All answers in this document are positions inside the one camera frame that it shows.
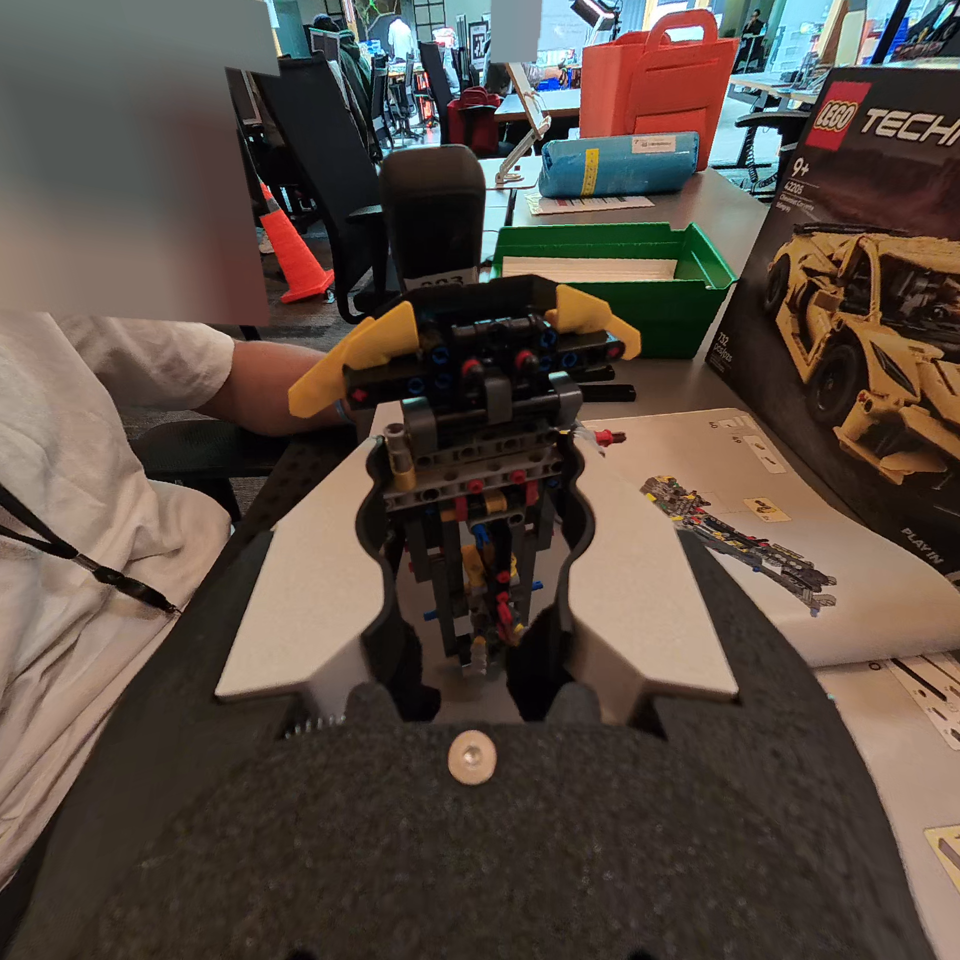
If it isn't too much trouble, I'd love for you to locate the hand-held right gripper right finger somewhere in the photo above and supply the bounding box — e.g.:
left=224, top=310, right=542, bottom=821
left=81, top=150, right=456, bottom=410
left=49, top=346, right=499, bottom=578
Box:
left=556, top=437, right=740, bottom=725

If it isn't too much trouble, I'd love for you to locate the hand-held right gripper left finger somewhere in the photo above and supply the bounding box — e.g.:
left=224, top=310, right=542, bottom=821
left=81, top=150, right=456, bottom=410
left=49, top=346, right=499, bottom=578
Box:
left=215, top=437, right=399, bottom=721

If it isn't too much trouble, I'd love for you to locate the lego car chassis model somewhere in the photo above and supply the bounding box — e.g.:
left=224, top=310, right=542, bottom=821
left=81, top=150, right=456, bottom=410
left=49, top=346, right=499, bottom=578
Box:
left=287, top=275, right=643, bottom=680

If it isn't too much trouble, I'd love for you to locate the lego instruction booklet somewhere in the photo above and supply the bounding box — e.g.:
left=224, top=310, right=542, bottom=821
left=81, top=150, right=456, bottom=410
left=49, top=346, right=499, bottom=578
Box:
left=581, top=407, right=960, bottom=957

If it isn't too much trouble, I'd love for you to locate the lego set box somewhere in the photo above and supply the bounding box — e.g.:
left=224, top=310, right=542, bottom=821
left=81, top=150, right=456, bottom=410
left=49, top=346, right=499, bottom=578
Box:
left=705, top=58, right=960, bottom=582

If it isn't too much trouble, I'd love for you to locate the red office chair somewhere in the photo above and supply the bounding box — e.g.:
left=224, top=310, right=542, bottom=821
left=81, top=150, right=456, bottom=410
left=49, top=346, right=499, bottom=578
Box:
left=447, top=86, right=502, bottom=156

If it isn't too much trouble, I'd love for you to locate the black office chair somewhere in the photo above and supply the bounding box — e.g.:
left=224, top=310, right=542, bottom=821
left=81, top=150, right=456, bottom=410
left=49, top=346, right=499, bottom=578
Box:
left=251, top=52, right=399, bottom=325

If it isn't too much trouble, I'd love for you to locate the orange traffic cone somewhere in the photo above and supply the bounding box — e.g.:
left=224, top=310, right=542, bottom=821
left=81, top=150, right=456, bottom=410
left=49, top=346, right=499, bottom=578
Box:
left=258, top=182, right=336, bottom=305

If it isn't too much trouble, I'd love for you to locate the white document stand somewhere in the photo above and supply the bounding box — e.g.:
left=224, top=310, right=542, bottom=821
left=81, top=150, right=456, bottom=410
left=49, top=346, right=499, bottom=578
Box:
left=495, top=62, right=554, bottom=186

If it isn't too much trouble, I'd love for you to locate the light blue container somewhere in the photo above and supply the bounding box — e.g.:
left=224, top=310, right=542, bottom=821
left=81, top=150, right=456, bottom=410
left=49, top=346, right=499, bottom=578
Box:
left=538, top=131, right=701, bottom=200

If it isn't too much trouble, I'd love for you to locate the red tote bag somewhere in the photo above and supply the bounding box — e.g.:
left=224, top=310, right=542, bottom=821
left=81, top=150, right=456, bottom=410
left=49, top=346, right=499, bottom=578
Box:
left=579, top=7, right=742, bottom=140

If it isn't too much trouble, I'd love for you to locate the green plastic bin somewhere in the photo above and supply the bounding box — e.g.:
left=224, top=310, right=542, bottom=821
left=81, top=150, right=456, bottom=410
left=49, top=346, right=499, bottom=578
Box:
left=491, top=221, right=740, bottom=361

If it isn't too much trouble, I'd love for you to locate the person's white shirt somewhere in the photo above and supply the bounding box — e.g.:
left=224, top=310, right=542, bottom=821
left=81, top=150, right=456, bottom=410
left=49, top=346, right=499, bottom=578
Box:
left=0, top=311, right=237, bottom=886

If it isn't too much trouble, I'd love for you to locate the black lanyard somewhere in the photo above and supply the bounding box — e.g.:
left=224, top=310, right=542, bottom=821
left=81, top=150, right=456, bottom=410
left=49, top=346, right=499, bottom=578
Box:
left=0, top=483, right=183, bottom=618

